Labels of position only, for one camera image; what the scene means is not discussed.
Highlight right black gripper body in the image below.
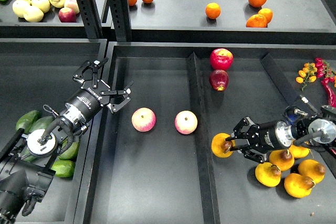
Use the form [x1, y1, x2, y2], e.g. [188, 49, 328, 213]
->
[248, 121, 293, 153]

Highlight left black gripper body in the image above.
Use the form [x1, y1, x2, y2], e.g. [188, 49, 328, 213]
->
[64, 80, 111, 122]

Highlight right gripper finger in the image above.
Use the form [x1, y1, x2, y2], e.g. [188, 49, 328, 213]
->
[231, 145, 265, 163]
[225, 116, 259, 141]

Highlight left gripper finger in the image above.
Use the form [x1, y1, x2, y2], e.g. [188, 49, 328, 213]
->
[72, 58, 108, 89]
[100, 81, 134, 114]

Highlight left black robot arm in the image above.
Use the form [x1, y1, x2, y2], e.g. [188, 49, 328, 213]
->
[1, 58, 131, 223]

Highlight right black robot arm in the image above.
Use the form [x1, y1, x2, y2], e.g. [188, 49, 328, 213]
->
[220, 95, 335, 164]

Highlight yellow pear in pile upper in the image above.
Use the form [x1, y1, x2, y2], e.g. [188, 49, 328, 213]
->
[269, 149, 295, 172]

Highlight green avocado in pile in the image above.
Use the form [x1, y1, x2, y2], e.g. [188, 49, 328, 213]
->
[28, 116, 55, 133]

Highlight yellow pear in pile right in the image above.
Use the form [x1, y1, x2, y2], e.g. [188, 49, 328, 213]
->
[298, 159, 326, 184]

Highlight dark green avocado upper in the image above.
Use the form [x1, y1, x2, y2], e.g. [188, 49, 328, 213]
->
[15, 110, 41, 134]

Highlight yellow pear in pile bottom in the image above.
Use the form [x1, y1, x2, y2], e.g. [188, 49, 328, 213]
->
[284, 173, 316, 198]

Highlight pink apple left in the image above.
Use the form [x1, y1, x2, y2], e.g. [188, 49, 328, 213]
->
[131, 108, 156, 132]

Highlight pink apple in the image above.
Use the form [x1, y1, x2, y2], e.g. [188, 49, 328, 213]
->
[175, 110, 198, 135]
[131, 108, 156, 132]

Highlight dark red apple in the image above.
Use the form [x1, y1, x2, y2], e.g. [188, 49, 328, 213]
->
[209, 69, 229, 92]

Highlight red apple on shelf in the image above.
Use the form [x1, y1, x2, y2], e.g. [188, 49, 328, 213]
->
[58, 7, 77, 23]

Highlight pink apple right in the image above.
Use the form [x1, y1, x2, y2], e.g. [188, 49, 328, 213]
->
[175, 110, 198, 135]

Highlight pink peach on shelf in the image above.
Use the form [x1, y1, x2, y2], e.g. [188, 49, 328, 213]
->
[64, 0, 80, 15]

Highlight bright red apple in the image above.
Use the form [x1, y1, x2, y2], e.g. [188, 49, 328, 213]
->
[209, 48, 234, 71]

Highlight orange cherry tomato bunch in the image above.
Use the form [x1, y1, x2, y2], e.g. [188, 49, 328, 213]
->
[296, 62, 317, 91]

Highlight yellow apple with stem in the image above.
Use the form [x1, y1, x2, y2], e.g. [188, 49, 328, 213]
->
[49, 0, 66, 8]

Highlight black tray divider centre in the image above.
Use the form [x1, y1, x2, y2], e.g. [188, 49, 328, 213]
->
[186, 52, 221, 223]

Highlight red chili pepper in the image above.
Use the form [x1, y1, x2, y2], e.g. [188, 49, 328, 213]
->
[321, 78, 335, 108]

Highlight pale yellow apple front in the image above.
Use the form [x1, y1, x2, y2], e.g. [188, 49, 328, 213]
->
[23, 6, 44, 23]

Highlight pale yellow apple middle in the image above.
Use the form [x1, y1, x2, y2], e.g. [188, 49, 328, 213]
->
[31, 0, 50, 13]

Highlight red cherry tomato bunch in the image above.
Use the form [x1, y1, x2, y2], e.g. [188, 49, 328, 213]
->
[314, 57, 335, 82]

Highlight orange at shelf edge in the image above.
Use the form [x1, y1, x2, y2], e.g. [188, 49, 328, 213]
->
[246, 14, 268, 28]

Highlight orange on shelf right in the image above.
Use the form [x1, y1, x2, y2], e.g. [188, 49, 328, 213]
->
[258, 8, 273, 24]

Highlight orange on shelf middle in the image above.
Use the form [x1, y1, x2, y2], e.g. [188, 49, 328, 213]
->
[205, 3, 221, 19]

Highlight black shelf post left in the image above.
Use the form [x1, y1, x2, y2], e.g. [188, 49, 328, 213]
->
[77, 0, 103, 39]

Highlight black shelf post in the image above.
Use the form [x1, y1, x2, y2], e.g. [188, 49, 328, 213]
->
[108, 0, 132, 42]
[77, 0, 103, 39]

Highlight black shelf post right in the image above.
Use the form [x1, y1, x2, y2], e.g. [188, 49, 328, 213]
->
[108, 0, 132, 42]

